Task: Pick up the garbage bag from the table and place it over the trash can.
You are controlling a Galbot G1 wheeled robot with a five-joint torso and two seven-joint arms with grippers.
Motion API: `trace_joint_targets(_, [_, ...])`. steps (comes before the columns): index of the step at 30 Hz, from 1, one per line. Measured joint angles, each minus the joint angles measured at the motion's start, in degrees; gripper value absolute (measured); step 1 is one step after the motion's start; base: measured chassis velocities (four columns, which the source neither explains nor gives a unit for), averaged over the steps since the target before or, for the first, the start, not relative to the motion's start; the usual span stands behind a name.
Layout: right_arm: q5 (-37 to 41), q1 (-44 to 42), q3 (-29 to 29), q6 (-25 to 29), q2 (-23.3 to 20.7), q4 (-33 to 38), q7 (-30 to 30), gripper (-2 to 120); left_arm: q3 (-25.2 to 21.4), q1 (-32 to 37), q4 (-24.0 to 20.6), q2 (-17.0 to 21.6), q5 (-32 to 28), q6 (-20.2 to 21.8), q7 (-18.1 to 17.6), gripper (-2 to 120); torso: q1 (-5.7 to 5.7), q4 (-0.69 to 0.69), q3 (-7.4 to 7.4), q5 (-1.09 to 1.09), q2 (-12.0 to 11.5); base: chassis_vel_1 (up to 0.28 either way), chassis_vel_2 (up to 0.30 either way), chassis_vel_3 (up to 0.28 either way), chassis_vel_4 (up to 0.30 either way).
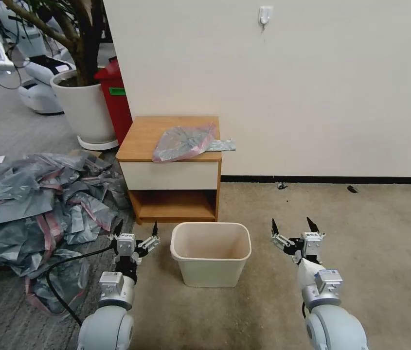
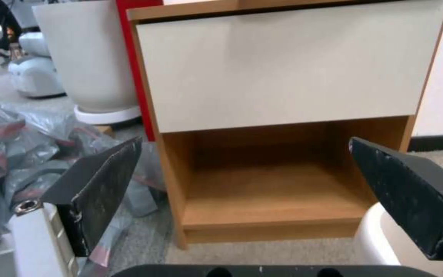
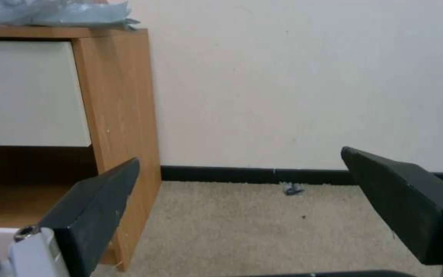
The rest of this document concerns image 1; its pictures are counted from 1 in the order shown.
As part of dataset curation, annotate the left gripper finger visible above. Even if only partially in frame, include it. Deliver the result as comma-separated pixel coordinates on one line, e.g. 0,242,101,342
138,220,161,257
107,218,124,242

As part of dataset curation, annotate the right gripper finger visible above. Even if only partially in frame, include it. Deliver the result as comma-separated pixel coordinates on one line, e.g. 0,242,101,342
306,217,326,240
270,218,290,252

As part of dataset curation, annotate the beige plastic trash can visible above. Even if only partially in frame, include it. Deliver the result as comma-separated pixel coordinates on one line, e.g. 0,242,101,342
170,222,252,288

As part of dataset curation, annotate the pile of grey garbage bags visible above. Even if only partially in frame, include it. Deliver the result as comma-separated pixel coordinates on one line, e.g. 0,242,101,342
0,150,134,318

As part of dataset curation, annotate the pink translucent garbage bag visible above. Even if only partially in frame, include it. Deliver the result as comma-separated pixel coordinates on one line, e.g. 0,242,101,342
152,122,217,164

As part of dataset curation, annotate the folded grey garbage bag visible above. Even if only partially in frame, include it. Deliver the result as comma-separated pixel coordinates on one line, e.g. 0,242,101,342
205,137,238,153

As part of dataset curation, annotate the black baseboard strip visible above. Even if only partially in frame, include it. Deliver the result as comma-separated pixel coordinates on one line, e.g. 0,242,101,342
221,175,411,183

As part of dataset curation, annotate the wooden bedside table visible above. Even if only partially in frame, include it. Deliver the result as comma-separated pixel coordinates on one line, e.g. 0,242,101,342
115,116,223,225

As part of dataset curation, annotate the white pot saucer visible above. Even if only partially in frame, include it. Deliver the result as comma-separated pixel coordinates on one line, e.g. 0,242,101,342
77,135,120,151

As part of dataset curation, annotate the red bin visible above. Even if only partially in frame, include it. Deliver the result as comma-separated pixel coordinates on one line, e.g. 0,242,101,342
93,56,133,146

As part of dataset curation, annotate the white plant pot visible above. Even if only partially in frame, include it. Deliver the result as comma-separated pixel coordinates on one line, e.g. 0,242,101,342
50,69,119,145

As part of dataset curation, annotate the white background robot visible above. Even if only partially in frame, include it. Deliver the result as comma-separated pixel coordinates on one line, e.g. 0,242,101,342
0,0,77,116

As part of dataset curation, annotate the potted tree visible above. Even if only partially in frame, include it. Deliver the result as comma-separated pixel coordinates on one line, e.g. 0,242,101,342
0,0,108,87

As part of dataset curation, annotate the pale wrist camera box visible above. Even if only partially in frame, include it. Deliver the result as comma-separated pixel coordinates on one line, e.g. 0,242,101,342
117,233,136,256
301,231,323,256

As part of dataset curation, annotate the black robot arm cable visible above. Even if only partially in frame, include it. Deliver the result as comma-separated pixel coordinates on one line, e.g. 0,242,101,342
46,247,119,326

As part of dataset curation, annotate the white wall hook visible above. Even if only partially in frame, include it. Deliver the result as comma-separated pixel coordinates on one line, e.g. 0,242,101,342
258,5,274,28

